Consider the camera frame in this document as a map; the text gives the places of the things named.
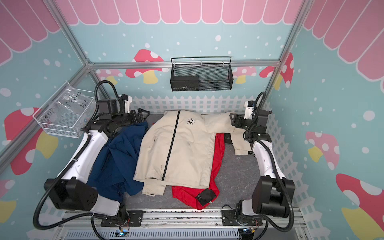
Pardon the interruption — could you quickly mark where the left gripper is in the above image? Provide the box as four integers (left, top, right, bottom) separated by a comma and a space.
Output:
111, 108, 150, 128

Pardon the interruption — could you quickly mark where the beige jacket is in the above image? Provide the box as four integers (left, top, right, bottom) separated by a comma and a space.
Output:
134, 111, 251, 196

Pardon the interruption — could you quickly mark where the blue jacket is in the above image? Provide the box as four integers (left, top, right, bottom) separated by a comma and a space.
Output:
87, 122, 148, 203

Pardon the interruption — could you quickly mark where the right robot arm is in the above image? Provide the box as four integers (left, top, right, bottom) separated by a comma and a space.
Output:
230, 109, 296, 233

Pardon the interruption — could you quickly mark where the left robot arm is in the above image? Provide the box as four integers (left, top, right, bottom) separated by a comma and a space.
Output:
33, 95, 150, 230

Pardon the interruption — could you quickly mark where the red jacket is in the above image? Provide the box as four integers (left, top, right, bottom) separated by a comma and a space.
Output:
171, 132, 226, 211

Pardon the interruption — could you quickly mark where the black plastic case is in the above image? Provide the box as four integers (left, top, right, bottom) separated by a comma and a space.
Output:
224, 133, 233, 145

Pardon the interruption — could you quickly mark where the black box in basket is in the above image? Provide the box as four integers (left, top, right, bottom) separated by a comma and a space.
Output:
170, 76, 200, 92

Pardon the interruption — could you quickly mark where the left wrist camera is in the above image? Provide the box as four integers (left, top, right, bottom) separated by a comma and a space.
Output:
118, 94, 133, 114

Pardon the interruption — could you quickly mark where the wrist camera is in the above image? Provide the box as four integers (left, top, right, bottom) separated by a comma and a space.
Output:
118, 94, 133, 114
244, 100, 257, 120

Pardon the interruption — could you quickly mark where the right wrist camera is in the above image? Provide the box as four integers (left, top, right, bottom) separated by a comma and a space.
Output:
244, 100, 257, 120

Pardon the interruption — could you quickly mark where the black mesh wall basket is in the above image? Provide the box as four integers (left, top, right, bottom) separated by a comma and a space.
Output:
171, 56, 234, 91

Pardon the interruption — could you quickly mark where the clear wire wall basket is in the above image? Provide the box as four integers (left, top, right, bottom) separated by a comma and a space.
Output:
33, 86, 96, 139

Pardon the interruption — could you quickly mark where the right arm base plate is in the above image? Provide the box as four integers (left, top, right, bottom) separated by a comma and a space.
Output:
221, 209, 263, 226

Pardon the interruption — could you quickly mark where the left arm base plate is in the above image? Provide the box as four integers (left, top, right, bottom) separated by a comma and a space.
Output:
101, 210, 144, 227

